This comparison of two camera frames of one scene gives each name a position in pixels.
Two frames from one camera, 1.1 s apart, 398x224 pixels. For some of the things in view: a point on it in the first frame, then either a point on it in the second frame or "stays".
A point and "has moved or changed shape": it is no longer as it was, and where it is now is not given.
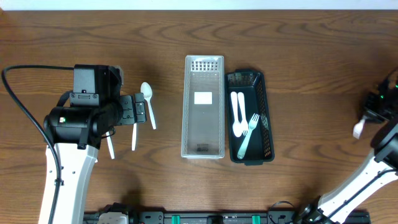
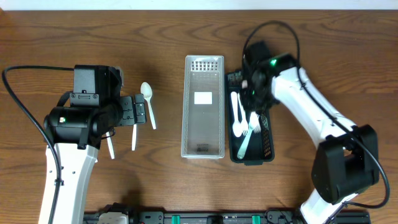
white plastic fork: x=244 y=125 stays
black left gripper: x=128 y=117 stays
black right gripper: x=370 y=106 to x=244 y=94
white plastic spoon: x=237 y=127 stays
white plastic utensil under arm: x=110 y=145 stays
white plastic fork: x=358 y=127 has moved or changed shape
